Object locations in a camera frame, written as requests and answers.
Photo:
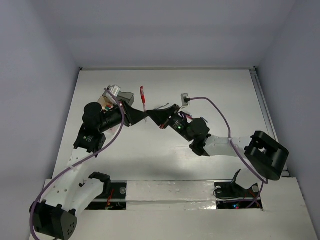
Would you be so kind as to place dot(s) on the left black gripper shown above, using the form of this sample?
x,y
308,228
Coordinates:
x,y
132,115

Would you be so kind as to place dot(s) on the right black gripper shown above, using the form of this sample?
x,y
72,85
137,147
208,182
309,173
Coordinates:
x,y
161,117

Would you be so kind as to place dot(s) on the red gel pen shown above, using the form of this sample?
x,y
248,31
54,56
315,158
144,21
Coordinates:
x,y
143,99

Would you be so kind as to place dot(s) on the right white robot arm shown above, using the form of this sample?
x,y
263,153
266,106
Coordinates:
x,y
208,145

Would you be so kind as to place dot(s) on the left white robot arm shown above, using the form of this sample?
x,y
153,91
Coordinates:
x,y
56,209

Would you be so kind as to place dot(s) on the blue ballpoint pen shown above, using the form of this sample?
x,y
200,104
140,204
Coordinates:
x,y
162,106

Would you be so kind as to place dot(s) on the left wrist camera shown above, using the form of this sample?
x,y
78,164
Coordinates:
x,y
112,89

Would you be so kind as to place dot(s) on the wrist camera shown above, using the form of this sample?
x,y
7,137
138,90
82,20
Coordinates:
x,y
185,100
112,89

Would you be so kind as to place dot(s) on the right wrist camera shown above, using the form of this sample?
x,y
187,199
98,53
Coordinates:
x,y
185,100

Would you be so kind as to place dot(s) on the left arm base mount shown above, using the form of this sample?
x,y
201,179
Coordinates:
x,y
115,200

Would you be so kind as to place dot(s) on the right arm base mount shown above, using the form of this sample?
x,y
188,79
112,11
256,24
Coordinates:
x,y
231,196

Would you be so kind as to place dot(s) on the aluminium side rail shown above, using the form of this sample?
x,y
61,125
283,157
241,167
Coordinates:
x,y
267,120

